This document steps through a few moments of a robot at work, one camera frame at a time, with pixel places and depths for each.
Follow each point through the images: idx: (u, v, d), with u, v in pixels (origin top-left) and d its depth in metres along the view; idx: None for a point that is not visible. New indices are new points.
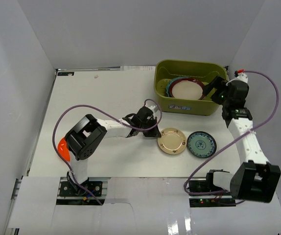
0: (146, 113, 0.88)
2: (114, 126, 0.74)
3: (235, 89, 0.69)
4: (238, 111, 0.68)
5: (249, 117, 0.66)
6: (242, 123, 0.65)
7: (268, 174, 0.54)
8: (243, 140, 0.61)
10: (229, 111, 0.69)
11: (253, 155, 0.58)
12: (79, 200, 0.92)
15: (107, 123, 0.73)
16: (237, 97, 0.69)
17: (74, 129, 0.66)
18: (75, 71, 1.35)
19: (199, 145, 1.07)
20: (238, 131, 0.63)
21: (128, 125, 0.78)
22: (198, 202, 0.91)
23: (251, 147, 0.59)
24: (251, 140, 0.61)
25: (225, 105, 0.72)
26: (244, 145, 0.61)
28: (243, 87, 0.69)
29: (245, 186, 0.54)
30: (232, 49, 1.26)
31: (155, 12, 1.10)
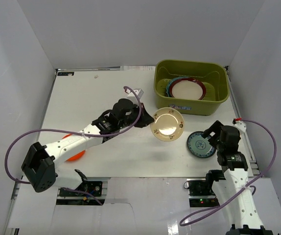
0: (121, 109, 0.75)
2: (70, 145, 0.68)
3: (226, 133, 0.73)
4: (233, 158, 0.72)
5: (245, 166, 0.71)
6: (238, 176, 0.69)
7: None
8: (239, 199, 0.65)
10: (225, 157, 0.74)
11: (248, 218, 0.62)
12: (79, 200, 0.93)
15: (60, 147, 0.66)
16: (230, 143, 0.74)
17: (25, 163, 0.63)
18: (75, 71, 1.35)
19: (199, 145, 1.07)
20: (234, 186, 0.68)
21: (92, 135, 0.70)
22: (198, 202, 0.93)
23: (246, 207, 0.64)
24: (246, 199, 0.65)
25: (221, 151, 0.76)
26: (239, 205, 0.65)
28: (234, 131, 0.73)
29: None
30: (232, 50, 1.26)
31: (156, 12, 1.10)
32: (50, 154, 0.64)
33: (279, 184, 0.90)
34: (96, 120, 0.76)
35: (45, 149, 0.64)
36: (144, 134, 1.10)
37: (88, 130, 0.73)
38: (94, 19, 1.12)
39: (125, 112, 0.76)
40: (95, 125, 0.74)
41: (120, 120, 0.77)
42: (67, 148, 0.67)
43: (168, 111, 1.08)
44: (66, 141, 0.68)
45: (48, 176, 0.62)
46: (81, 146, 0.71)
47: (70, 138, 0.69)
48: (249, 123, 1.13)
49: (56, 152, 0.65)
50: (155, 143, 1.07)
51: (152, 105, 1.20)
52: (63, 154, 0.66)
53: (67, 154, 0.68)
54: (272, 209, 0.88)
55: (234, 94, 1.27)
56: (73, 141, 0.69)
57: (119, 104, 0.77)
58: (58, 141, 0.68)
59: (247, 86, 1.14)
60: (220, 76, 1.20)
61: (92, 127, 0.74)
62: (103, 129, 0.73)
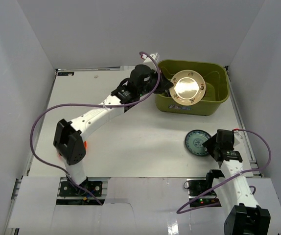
0: (140, 75, 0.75)
2: (93, 119, 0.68)
3: (221, 132, 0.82)
4: (228, 152, 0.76)
5: (239, 159, 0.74)
6: (232, 165, 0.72)
7: (259, 217, 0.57)
8: (234, 182, 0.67)
10: (221, 152, 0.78)
11: (244, 199, 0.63)
12: (79, 200, 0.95)
15: (85, 121, 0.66)
16: (225, 140, 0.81)
17: (56, 140, 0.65)
18: (75, 71, 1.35)
19: (197, 143, 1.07)
20: (229, 173, 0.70)
21: (113, 106, 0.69)
22: (198, 202, 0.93)
23: (242, 190, 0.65)
24: (242, 181, 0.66)
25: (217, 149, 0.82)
26: (235, 188, 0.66)
28: (228, 130, 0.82)
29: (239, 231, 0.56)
30: (232, 50, 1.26)
31: (155, 12, 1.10)
32: (76, 129, 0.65)
33: (279, 184, 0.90)
34: (115, 90, 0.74)
35: (71, 124, 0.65)
36: (144, 134, 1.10)
37: (108, 101, 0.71)
38: (94, 19, 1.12)
39: (143, 79, 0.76)
40: (114, 95, 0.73)
41: (139, 87, 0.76)
42: (91, 121, 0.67)
43: (187, 74, 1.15)
44: (89, 114, 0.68)
45: (79, 149, 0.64)
46: (104, 118, 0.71)
47: (92, 111, 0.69)
48: (249, 123, 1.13)
49: (81, 127, 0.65)
50: (156, 142, 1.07)
51: (152, 105, 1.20)
52: (88, 128, 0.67)
53: (92, 127, 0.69)
54: (272, 209, 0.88)
55: (234, 93, 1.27)
56: (96, 113, 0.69)
57: (136, 70, 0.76)
58: (82, 115, 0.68)
59: (247, 86, 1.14)
60: (220, 76, 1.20)
61: (111, 98, 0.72)
62: (124, 98, 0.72)
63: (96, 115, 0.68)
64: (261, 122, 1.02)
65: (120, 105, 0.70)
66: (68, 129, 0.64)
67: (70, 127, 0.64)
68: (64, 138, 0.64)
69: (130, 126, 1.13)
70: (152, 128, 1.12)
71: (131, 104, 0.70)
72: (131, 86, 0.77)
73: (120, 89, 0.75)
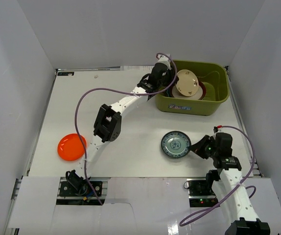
0: (160, 70, 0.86)
2: (128, 104, 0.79)
3: (220, 138, 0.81)
4: (227, 160, 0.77)
5: (238, 166, 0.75)
6: (232, 175, 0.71)
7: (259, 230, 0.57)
8: (234, 194, 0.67)
10: (220, 160, 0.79)
11: (244, 212, 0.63)
12: (79, 200, 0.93)
15: (122, 105, 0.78)
16: (224, 147, 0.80)
17: (98, 121, 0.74)
18: (75, 71, 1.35)
19: (175, 146, 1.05)
20: (229, 184, 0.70)
21: (142, 94, 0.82)
22: (198, 202, 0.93)
23: (242, 202, 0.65)
24: (242, 193, 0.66)
25: (216, 154, 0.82)
26: (235, 200, 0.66)
28: (227, 136, 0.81)
29: None
30: (232, 50, 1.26)
31: (155, 12, 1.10)
32: (116, 111, 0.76)
33: (279, 184, 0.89)
34: (139, 83, 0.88)
35: (110, 108, 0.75)
36: (144, 134, 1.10)
37: (137, 90, 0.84)
38: (94, 19, 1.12)
39: (161, 73, 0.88)
40: (140, 87, 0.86)
41: (159, 80, 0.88)
42: (128, 105, 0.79)
43: (185, 72, 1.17)
44: (125, 100, 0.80)
45: (118, 128, 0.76)
46: (133, 105, 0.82)
47: (126, 98, 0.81)
48: (249, 123, 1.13)
49: (120, 109, 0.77)
50: (156, 142, 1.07)
51: (152, 105, 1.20)
52: (125, 110, 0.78)
53: (126, 111, 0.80)
54: (271, 209, 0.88)
55: (234, 93, 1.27)
56: (129, 99, 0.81)
57: (156, 66, 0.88)
58: (118, 101, 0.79)
59: (247, 86, 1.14)
60: (220, 76, 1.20)
61: (138, 88, 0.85)
62: (147, 89, 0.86)
63: (130, 100, 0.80)
64: (261, 122, 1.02)
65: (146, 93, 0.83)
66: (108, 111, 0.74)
67: (110, 110, 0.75)
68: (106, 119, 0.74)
69: (130, 125, 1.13)
70: (152, 128, 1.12)
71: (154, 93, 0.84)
72: (152, 80, 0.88)
73: (143, 82, 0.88)
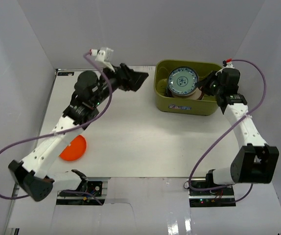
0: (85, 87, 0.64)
2: (47, 151, 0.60)
3: (227, 75, 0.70)
4: (232, 97, 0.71)
5: (244, 102, 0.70)
6: (237, 108, 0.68)
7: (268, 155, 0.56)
8: (240, 125, 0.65)
10: (224, 98, 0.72)
11: (252, 138, 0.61)
12: (79, 200, 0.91)
15: (36, 157, 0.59)
16: (230, 84, 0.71)
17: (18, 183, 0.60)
18: (75, 71, 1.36)
19: (181, 82, 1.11)
20: (235, 116, 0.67)
21: (65, 131, 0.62)
22: (199, 202, 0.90)
23: (249, 130, 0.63)
24: (248, 123, 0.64)
25: (220, 92, 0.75)
26: (241, 130, 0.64)
28: (235, 73, 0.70)
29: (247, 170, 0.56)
30: (232, 50, 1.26)
31: (155, 12, 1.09)
32: (30, 169, 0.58)
33: (279, 184, 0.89)
34: (66, 108, 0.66)
35: (22, 166, 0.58)
36: (144, 134, 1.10)
37: (60, 126, 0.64)
38: (94, 19, 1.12)
39: (90, 90, 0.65)
40: (66, 116, 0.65)
41: (91, 100, 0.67)
42: (46, 155, 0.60)
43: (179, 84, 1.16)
44: (41, 148, 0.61)
45: (40, 186, 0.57)
46: (60, 145, 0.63)
47: (45, 143, 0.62)
48: None
49: (35, 164, 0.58)
50: (155, 142, 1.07)
51: (152, 105, 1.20)
52: (44, 163, 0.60)
53: (49, 160, 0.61)
54: (272, 209, 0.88)
55: None
56: (49, 145, 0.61)
57: (80, 82, 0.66)
58: (33, 151, 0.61)
59: (247, 86, 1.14)
60: None
61: (63, 120, 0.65)
62: (76, 119, 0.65)
63: (49, 147, 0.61)
64: (261, 122, 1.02)
65: (72, 128, 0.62)
66: (21, 173, 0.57)
67: (22, 169, 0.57)
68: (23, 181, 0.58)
69: (130, 125, 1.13)
70: (152, 128, 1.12)
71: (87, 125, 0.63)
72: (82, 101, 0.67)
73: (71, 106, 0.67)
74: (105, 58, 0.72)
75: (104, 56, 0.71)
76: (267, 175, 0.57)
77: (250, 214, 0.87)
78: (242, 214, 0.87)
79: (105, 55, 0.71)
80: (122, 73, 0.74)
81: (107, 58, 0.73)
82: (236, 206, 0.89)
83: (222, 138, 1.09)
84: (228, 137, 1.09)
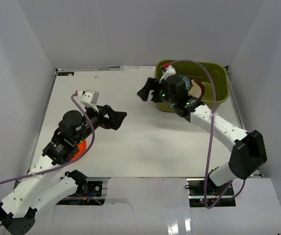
0: (69, 128, 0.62)
2: (26, 192, 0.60)
3: (175, 85, 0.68)
4: (189, 103, 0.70)
5: (200, 103, 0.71)
6: (201, 112, 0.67)
7: (254, 141, 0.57)
8: (215, 126, 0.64)
10: (182, 107, 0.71)
11: (233, 133, 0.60)
12: (79, 200, 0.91)
15: (15, 199, 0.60)
16: (180, 92, 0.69)
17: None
18: (75, 71, 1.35)
19: None
20: (205, 121, 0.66)
21: (45, 172, 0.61)
22: (199, 202, 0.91)
23: (225, 128, 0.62)
24: (221, 121, 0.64)
25: (175, 103, 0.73)
26: (220, 130, 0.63)
28: (179, 80, 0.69)
29: (247, 163, 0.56)
30: (231, 50, 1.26)
31: (155, 11, 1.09)
32: (8, 211, 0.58)
33: (279, 184, 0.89)
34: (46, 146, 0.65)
35: (1, 206, 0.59)
36: (144, 134, 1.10)
37: (39, 165, 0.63)
38: (93, 19, 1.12)
39: (73, 129, 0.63)
40: (46, 154, 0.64)
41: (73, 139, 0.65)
42: (24, 196, 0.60)
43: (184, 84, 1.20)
44: (20, 188, 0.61)
45: (21, 225, 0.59)
46: (40, 184, 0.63)
47: (23, 184, 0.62)
48: (249, 122, 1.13)
49: (13, 206, 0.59)
50: (156, 142, 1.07)
51: (152, 105, 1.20)
52: (23, 204, 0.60)
53: (29, 200, 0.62)
54: (271, 209, 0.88)
55: (234, 93, 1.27)
56: (27, 186, 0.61)
57: (64, 120, 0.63)
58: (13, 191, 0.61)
59: (247, 86, 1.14)
60: (220, 76, 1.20)
61: (42, 159, 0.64)
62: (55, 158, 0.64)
63: (27, 188, 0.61)
64: (261, 122, 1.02)
65: (51, 170, 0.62)
66: (0, 213, 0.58)
67: (1, 210, 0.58)
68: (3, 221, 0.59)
69: (130, 126, 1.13)
70: (152, 127, 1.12)
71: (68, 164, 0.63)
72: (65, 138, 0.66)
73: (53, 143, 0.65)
74: (91, 100, 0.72)
75: (89, 99, 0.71)
76: (262, 155, 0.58)
77: (250, 213, 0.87)
78: (241, 214, 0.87)
79: (91, 97, 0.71)
80: (105, 112, 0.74)
81: (93, 100, 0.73)
82: (236, 206, 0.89)
83: None
84: None
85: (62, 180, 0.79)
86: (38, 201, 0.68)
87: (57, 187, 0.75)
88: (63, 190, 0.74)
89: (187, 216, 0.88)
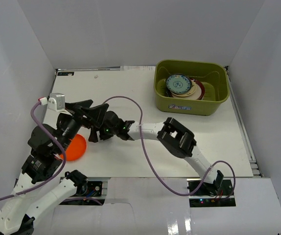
0: (39, 146, 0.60)
2: (11, 212, 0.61)
3: (109, 120, 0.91)
4: (125, 127, 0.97)
5: (131, 122, 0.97)
6: (133, 128, 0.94)
7: (171, 126, 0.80)
8: (144, 130, 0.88)
10: (123, 132, 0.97)
11: (155, 128, 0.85)
12: (79, 200, 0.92)
15: (4, 218, 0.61)
16: (117, 121, 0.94)
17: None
18: (75, 71, 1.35)
19: (176, 85, 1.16)
20: (137, 131, 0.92)
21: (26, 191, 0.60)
22: (199, 202, 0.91)
23: (150, 127, 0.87)
24: (145, 125, 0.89)
25: (117, 132, 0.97)
26: (148, 131, 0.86)
28: (110, 114, 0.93)
29: (175, 142, 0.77)
30: (231, 50, 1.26)
31: (155, 11, 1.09)
32: None
33: (279, 184, 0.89)
34: (25, 164, 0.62)
35: None
36: None
37: (21, 184, 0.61)
38: (94, 19, 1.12)
39: (46, 146, 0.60)
40: (25, 172, 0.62)
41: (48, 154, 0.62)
42: (10, 216, 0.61)
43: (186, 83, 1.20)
44: (7, 208, 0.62)
45: None
46: (26, 201, 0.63)
47: (9, 203, 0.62)
48: (249, 122, 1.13)
49: (2, 225, 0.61)
50: (156, 142, 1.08)
51: (152, 105, 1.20)
52: (12, 223, 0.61)
53: (18, 216, 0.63)
54: (271, 209, 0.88)
55: (234, 93, 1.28)
56: (12, 206, 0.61)
57: (34, 138, 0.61)
58: (1, 209, 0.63)
59: (247, 86, 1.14)
60: (219, 76, 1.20)
61: (23, 176, 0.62)
62: (34, 176, 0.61)
63: (11, 208, 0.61)
64: (261, 122, 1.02)
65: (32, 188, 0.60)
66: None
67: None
68: None
69: None
70: None
71: (51, 179, 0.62)
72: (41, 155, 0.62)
73: (30, 161, 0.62)
74: (57, 106, 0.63)
75: (55, 105, 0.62)
76: (185, 131, 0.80)
77: (250, 214, 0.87)
78: (242, 214, 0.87)
79: (56, 104, 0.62)
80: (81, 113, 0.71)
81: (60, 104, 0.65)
82: (236, 206, 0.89)
83: (222, 138, 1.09)
84: (228, 137, 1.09)
85: (60, 182, 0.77)
86: (36, 209, 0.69)
87: (55, 192, 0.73)
88: (60, 194, 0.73)
89: (187, 216, 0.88)
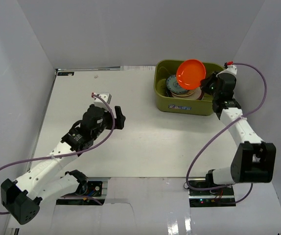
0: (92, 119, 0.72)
2: (42, 173, 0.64)
3: (223, 82, 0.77)
4: (226, 103, 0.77)
5: (237, 106, 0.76)
6: (232, 111, 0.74)
7: (265, 151, 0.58)
8: (235, 125, 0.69)
10: (219, 104, 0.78)
11: (248, 136, 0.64)
12: (79, 200, 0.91)
15: (32, 177, 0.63)
16: (225, 90, 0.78)
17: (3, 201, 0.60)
18: (75, 71, 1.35)
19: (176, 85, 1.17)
20: (230, 118, 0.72)
21: (64, 155, 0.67)
22: (199, 202, 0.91)
23: (245, 130, 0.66)
24: (244, 124, 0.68)
25: (216, 98, 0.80)
26: (238, 130, 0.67)
28: (230, 80, 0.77)
29: (247, 165, 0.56)
30: (231, 50, 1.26)
31: (155, 11, 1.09)
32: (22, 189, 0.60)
33: (279, 184, 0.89)
34: (65, 135, 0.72)
35: (15, 184, 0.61)
36: (144, 134, 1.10)
37: (58, 150, 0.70)
38: (94, 19, 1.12)
39: (95, 122, 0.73)
40: (64, 142, 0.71)
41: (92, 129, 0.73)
42: (40, 176, 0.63)
43: None
44: (37, 169, 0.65)
45: (29, 208, 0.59)
46: (55, 169, 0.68)
47: (41, 165, 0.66)
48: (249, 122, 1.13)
49: (29, 184, 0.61)
50: (156, 142, 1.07)
51: (152, 105, 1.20)
52: (37, 184, 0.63)
53: (43, 181, 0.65)
54: (271, 209, 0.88)
55: (234, 93, 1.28)
56: (44, 167, 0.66)
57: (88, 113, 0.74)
58: (29, 171, 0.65)
59: (247, 86, 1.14)
60: None
61: (61, 145, 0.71)
62: (74, 145, 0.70)
63: (45, 169, 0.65)
64: (261, 122, 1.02)
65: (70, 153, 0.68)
66: (13, 190, 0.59)
67: (15, 188, 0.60)
68: (12, 199, 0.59)
69: (130, 126, 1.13)
70: (152, 127, 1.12)
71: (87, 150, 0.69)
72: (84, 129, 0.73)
73: (71, 133, 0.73)
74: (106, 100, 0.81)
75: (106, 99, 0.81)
76: (266, 171, 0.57)
77: (250, 213, 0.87)
78: (242, 214, 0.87)
79: (107, 98, 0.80)
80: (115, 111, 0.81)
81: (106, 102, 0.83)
82: (236, 206, 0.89)
83: (222, 139, 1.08)
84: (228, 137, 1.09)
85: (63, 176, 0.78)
86: (43, 192, 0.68)
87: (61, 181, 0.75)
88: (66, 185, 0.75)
89: (187, 216, 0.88)
